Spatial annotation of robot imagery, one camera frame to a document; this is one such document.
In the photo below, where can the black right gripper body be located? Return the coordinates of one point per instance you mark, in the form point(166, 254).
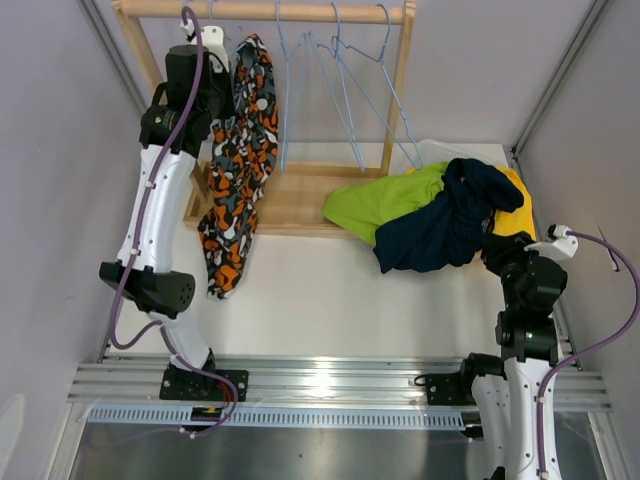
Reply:
point(510, 256)

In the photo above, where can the yellow shorts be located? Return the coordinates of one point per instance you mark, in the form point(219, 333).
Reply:
point(515, 215)

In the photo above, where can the navy blue shorts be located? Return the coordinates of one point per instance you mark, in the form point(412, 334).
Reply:
point(452, 228)

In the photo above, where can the lime green shorts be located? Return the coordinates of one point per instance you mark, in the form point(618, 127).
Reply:
point(362, 209)

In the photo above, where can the blue hanger of navy shorts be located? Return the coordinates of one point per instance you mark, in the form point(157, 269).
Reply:
point(340, 97)

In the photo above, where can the orange camouflage shorts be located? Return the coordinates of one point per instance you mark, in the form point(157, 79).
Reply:
point(244, 153)

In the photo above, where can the blue hanger of yellow shorts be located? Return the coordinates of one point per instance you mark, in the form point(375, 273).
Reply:
point(289, 54)

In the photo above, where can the blue hanger of camouflage shorts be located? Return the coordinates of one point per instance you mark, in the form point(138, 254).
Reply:
point(233, 33)

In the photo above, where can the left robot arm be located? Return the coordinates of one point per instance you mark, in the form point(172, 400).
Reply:
point(197, 91)

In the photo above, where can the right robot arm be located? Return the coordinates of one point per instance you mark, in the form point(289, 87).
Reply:
point(525, 350)

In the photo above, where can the white plastic basket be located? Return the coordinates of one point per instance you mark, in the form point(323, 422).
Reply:
point(431, 151)

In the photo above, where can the wooden clothes rack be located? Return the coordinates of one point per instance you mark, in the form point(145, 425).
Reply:
point(294, 200)

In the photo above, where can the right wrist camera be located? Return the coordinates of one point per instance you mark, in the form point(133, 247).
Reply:
point(561, 246)

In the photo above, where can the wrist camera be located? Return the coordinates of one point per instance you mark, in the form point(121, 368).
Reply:
point(213, 39)
point(561, 246)

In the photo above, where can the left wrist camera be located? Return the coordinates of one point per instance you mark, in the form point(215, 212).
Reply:
point(213, 39)

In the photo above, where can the aluminium mounting rail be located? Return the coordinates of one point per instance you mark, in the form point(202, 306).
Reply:
point(325, 392)

